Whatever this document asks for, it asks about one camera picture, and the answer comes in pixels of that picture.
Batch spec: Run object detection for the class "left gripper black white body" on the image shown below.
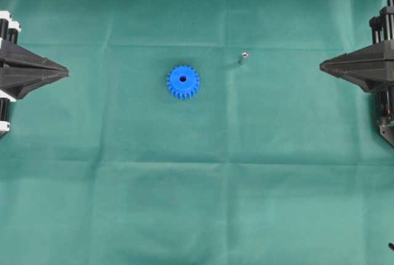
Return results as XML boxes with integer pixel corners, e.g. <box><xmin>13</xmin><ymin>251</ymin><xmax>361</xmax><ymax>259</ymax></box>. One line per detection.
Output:
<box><xmin>0</xmin><ymin>9</ymin><xmax>22</xmax><ymax>138</ymax></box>

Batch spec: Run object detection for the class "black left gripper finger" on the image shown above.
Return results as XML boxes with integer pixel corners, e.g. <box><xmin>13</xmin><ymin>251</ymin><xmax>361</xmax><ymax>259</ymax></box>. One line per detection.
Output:
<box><xmin>1</xmin><ymin>68</ymin><xmax>69</xmax><ymax>100</ymax></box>
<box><xmin>1</xmin><ymin>41</ymin><xmax>68</xmax><ymax>74</ymax></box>

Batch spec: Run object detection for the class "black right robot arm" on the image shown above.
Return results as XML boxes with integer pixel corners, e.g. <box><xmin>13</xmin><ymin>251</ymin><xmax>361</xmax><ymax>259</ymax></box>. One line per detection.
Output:
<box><xmin>320</xmin><ymin>0</ymin><xmax>393</xmax><ymax>145</ymax></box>

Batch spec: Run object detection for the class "green table cloth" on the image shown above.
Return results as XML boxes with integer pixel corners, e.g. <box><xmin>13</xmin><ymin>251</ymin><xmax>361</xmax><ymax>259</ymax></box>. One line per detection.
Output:
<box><xmin>1</xmin><ymin>0</ymin><xmax>393</xmax><ymax>264</ymax></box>

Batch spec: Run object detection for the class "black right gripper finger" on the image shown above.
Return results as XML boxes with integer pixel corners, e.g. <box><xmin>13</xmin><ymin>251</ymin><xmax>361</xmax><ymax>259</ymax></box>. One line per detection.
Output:
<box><xmin>320</xmin><ymin>41</ymin><xmax>393</xmax><ymax>69</ymax></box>
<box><xmin>320</xmin><ymin>61</ymin><xmax>393</xmax><ymax>93</ymax></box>

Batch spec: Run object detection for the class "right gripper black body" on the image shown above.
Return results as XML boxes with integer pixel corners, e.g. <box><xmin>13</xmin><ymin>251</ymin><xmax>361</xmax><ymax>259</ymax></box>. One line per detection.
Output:
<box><xmin>369</xmin><ymin>6</ymin><xmax>394</xmax><ymax>148</ymax></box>

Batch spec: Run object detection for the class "blue plastic gear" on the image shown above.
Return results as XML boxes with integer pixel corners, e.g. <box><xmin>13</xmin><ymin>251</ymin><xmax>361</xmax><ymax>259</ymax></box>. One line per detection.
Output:
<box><xmin>167</xmin><ymin>65</ymin><xmax>200</xmax><ymax>100</ymax></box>

